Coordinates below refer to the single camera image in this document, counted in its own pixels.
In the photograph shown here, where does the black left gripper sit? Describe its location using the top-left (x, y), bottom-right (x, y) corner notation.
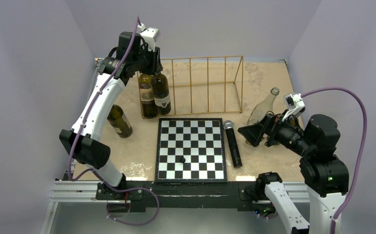
top-left (132, 43), bottom-right (162, 76)

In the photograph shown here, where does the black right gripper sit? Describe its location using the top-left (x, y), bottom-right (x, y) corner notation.
top-left (238, 107), bottom-right (314, 155)

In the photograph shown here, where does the dark green wine bottle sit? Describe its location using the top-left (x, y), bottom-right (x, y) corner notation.
top-left (151, 73), bottom-right (171, 115)

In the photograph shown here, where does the green Primitivo wine bottle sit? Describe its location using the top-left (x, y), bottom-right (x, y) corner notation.
top-left (138, 73), bottom-right (157, 118)

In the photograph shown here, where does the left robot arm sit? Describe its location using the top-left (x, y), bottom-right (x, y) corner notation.
top-left (59, 27), bottom-right (162, 199)

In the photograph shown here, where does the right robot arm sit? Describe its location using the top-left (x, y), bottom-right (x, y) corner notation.
top-left (238, 113), bottom-right (349, 234)

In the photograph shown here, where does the clear empty glass bottle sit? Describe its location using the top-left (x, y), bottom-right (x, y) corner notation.
top-left (252, 87), bottom-right (280, 112)

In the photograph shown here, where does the clear square liquor bottle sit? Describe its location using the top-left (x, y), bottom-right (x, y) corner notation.
top-left (247, 111), bottom-right (273, 126)

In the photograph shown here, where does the green wine bottle far left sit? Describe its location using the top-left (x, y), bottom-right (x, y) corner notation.
top-left (107, 104), bottom-right (132, 138)

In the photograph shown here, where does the black handheld microphone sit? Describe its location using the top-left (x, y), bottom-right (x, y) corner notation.
top-left (223, 120), bottom-right (243, 168)

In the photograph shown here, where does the black white chessboard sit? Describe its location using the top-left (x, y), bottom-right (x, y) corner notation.
top-left (154, 117), bottom-right (228, 183)

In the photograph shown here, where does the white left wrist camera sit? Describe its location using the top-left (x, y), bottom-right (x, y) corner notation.
top-left (138, 23), bottom-right (161, 52)

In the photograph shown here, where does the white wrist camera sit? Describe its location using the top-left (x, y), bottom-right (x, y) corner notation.
top-left (138, 23), bottom-right (161, 52)
top-left (282, 93), bottom-right (305, 122)

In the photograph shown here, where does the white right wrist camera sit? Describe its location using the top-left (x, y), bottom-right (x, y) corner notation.
top-left (282, 93), bottom-right (305, 122)

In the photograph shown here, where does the gold wire wine rack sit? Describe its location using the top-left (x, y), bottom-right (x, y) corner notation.
top-left (135, 55), bottom-right (244, 116)

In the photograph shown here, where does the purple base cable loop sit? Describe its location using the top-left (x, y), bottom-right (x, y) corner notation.
top-left (106, 186), bottom-right (160, 227)

